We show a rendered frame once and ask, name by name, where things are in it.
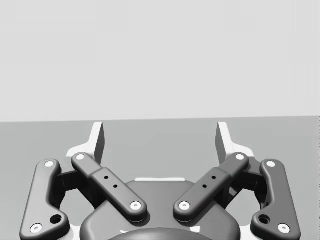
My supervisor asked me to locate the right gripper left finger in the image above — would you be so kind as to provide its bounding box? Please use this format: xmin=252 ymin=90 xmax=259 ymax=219
xmin=19 ymin=121 xmax=148 ymax=240

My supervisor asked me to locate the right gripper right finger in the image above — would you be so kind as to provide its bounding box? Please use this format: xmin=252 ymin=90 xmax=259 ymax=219
xmin=172 ymin=121 xmax=302 ymax=240

